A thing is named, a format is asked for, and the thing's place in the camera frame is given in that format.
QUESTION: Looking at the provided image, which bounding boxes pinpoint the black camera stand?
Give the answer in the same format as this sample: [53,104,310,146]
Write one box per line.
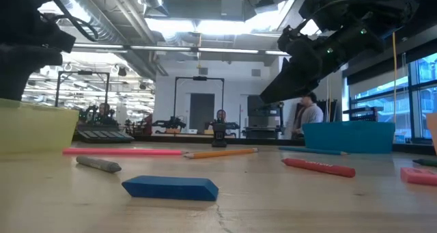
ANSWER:
[211,122,228,148]

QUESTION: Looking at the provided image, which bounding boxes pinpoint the black aluminium table frame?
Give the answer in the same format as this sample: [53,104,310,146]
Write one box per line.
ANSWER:
[71,133,437,156]

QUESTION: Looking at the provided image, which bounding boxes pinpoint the silver ventilation duct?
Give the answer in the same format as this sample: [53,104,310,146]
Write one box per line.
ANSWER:
[56,0,158,80]

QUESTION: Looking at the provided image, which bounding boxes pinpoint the pink eraser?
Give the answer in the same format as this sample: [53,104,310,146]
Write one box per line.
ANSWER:
[399,167,437,187]

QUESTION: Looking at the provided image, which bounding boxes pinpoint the black background rig frame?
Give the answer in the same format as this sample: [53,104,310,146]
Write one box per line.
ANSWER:
[55,70,111,108]
[173,76,225,131]

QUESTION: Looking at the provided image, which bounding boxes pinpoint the yellow plastic bin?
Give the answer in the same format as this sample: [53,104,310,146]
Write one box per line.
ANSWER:
[0,98,80,155]

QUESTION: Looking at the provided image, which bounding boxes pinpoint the black desk calculator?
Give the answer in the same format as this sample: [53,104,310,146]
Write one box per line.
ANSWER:
[76,123,135,144]

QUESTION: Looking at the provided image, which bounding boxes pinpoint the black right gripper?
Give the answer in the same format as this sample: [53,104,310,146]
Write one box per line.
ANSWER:
[259,0,427,104]

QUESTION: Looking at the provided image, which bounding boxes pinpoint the black cabinet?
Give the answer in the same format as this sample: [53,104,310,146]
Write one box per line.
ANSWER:
[246,95,285,139]

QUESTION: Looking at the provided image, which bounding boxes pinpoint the pink marker pen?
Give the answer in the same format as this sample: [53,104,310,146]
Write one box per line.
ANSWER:
[62,148,187,156]

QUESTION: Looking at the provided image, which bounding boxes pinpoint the orange plastic bin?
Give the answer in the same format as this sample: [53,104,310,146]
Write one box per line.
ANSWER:
[425,112,437,155]

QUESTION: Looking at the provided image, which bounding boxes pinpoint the grey door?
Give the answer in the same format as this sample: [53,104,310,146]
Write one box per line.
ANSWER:
[189,92,216,132]

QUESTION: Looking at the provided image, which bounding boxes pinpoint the black rack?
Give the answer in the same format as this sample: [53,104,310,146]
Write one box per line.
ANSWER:
[342,106,385,123]

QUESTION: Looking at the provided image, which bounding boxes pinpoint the black leaning panels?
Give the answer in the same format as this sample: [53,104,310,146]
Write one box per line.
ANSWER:
[322,99,339,124]

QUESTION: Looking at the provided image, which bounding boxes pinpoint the blue pencil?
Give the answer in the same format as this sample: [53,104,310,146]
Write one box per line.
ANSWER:
[278,146,350,156]

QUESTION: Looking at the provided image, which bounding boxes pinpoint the blue plastic bin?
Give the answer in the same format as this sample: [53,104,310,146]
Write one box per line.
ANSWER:
[302,121,396,154]

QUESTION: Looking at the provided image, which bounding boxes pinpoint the blue eraser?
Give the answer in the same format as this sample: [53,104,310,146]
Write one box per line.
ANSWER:
[121,175,220,202]

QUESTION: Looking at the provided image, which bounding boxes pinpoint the orange pencil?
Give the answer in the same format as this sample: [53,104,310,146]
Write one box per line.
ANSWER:
[184,148,259,160]

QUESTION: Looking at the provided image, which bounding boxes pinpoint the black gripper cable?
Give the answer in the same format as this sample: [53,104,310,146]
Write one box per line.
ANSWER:
[40,0,100,42]

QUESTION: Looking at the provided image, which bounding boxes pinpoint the ceiling light strip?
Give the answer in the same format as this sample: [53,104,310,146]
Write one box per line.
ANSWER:
[72,43,291,56]

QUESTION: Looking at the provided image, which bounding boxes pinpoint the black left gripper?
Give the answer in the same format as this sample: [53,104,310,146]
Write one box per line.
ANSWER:
[0,0,76,100]

